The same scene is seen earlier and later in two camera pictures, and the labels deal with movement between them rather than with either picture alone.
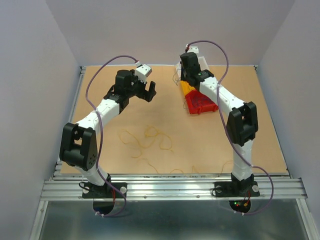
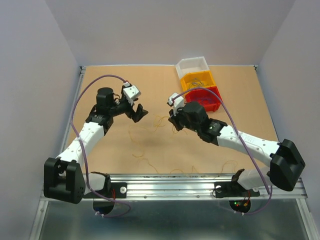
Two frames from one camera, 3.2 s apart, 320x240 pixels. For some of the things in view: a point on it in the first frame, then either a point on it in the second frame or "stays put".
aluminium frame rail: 69,187 stays put
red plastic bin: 197,103 stays put
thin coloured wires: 147,136 to 161,121
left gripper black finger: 149,95 to 140,113
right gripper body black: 184,75 to 181,116
